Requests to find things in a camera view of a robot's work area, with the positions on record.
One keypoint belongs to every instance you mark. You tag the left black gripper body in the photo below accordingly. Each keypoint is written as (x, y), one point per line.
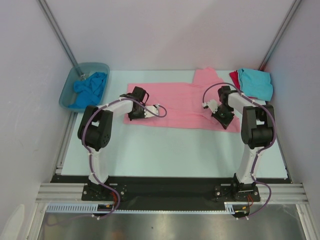
(136, 114)

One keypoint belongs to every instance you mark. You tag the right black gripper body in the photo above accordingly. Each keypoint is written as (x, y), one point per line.
(223, 119)

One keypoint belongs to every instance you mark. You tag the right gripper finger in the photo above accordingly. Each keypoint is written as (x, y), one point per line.
(228, 119)
(220, 118)

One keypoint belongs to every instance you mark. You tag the pink t shirt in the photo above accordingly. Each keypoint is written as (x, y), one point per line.
(183, 102)

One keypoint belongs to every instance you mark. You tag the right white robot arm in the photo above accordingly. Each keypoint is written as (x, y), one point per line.
(257, 130)

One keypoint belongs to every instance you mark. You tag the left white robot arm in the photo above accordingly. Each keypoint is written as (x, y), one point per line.
(95, 128)

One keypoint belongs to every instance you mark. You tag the folded red t shirt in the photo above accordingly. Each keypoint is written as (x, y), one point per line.
(235, 80)

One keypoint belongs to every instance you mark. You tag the folded light blue t shirt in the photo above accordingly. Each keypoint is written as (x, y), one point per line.
(255, 83)

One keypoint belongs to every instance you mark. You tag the crumpled blue t shirt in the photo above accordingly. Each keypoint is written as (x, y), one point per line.
(89, 91)

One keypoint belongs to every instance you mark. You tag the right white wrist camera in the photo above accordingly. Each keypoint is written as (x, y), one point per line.
(212, 105)

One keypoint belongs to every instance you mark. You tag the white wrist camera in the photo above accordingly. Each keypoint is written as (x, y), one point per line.
(151, 111)
(212, 105)

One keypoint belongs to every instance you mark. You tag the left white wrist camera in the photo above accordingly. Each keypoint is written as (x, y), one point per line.
(151, 111)

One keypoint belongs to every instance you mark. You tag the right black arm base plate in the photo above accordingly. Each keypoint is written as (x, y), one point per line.
(234, 193)

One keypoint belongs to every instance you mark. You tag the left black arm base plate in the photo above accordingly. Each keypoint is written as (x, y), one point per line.
(97, 193)

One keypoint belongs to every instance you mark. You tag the slotted cable duct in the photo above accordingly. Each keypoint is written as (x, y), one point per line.
(103, 208)

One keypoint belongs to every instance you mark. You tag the aluminium front rail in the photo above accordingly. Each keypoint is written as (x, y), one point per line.
(72, 192)

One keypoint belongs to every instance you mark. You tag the right aluminium corner post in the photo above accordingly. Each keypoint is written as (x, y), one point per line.
(280, 33)

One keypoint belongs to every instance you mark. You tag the aluminium corner post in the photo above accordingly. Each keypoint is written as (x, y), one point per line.
(280, 33)
(44, 6)

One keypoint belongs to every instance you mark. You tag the left aluminium corner post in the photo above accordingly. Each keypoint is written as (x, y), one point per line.
(44, 6)

